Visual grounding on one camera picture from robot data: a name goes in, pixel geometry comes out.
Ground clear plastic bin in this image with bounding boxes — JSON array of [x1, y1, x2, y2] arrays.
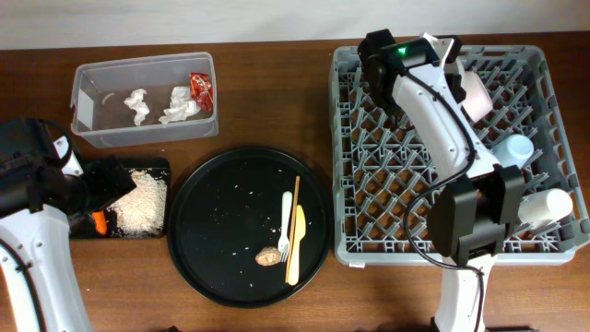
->
[[70, 52, 219, 148]]

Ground red snack wrapper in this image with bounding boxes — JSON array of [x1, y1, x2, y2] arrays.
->
[[189, 72, 214, 113]]

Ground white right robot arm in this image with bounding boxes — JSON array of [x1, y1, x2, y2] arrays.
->
[[358, 30, 525, 331]]

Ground orange carrot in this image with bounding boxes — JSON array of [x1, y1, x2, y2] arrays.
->
[[91, 211, 108, 236]]

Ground brown mushroom slice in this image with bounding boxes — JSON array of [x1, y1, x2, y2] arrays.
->
[[255, 246, 282, 267]]

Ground white napkin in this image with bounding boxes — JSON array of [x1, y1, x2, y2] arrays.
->
[[159, 86, 201, 124], [124, 89, 149, 126]]

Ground black rectangular tray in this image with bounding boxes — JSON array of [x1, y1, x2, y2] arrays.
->
[[70, 157, 171, 239]]

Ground white cup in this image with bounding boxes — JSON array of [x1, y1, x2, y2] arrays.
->
[[518, 188, 573, 229]]

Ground wooden chopstick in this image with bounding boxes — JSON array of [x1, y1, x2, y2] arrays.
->
[[285, 175, 301, 285]]

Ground round black tray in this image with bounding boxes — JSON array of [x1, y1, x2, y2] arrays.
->
[[167, 147, 334, 308]]

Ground pile of rice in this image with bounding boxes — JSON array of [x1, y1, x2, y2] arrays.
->
[[109, 169, 167, 238]]

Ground pink bowl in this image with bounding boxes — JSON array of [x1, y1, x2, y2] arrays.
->
[[462, 71, 493, 123]]

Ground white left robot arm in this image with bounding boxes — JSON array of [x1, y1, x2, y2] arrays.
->
[[1, 118, 136, 331]]

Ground grey dishwasher rack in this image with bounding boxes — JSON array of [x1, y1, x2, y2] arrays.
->
[[329, 45, 589, 267]]

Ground light blue cup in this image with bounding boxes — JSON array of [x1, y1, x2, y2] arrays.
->
[[492, 134, 534, 169]]

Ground wooden knife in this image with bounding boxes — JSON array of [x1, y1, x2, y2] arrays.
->
[[287, 205, 306, 286]]

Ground white plastic fork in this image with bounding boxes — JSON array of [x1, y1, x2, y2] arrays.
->
[[277, 191, 293, 263]]

